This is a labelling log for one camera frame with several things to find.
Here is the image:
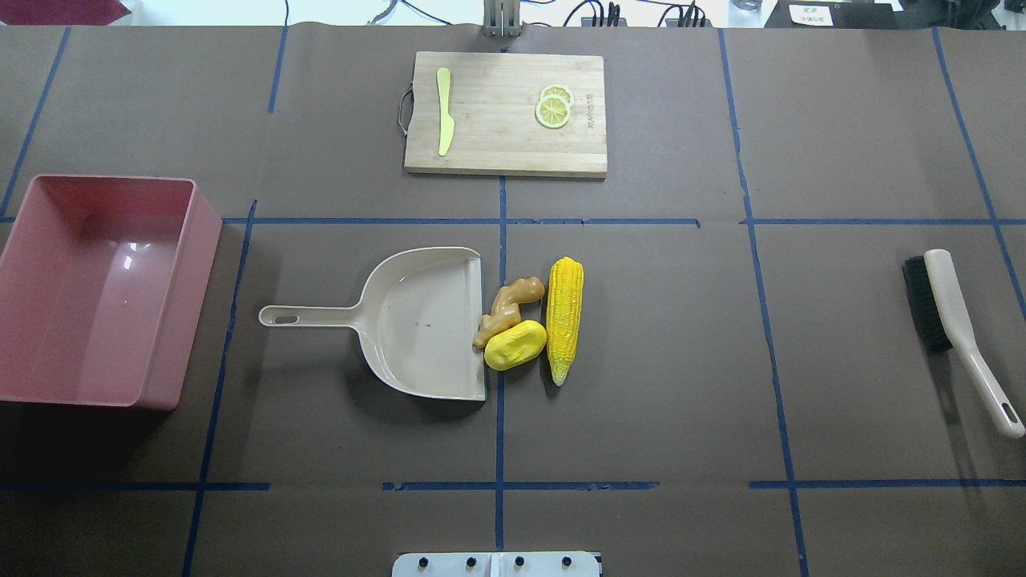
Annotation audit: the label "tan toy ginger root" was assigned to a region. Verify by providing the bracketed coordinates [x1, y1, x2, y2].
[473, 276, 545, 350]

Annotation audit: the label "yellow toy corn cob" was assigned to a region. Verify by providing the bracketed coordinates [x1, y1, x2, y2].
[546, 256, 585, 387]

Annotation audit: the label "yellow toy potato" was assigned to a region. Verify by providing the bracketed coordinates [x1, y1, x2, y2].
[484, 319, 548, 370]

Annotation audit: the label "beige plastic dustpan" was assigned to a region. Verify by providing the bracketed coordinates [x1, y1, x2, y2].
[259, 246, 487, 401]

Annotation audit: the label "beige brush black bristles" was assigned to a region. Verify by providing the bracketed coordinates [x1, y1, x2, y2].
[901, 248, 1024, 439]

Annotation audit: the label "pink plastic bin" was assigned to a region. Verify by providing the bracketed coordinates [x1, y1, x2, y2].
[1, 174, 221, 410]

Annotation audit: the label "wooden cutting board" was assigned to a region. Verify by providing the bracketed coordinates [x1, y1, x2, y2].
[404, 51, 608, 180]

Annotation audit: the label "yellow plastic knife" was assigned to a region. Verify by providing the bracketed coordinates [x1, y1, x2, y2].
[436, 68, 455, 157]

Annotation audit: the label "upper lemon slice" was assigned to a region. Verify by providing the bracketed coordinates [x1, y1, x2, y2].
[539, 83, 575, 110]

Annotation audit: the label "pink cloth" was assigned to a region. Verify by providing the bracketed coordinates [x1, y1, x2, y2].
[1, 1, 131, 26]

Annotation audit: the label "metal camera post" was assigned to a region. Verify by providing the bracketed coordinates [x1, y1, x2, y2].
[483, 0, 523, 38]

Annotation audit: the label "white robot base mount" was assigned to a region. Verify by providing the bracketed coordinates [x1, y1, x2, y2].
[391, 551, 604, 576]

